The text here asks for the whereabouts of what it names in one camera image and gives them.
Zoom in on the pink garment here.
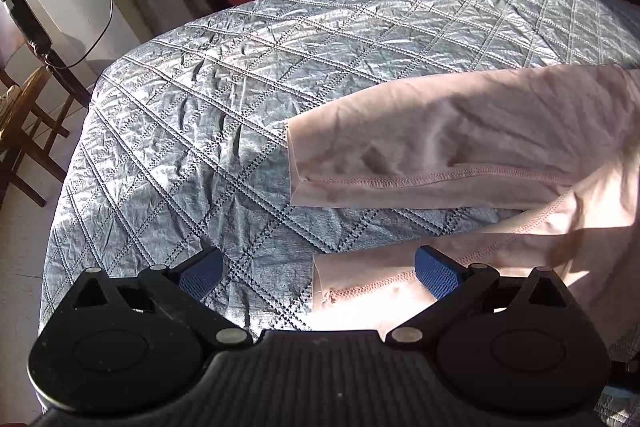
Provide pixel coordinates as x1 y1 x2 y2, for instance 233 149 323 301
288 65 639 343

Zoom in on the grey quilted table cover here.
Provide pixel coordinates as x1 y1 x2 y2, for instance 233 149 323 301
40 0 639 343

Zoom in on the wooden chair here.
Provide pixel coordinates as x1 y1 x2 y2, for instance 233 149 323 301
1 66 74 208

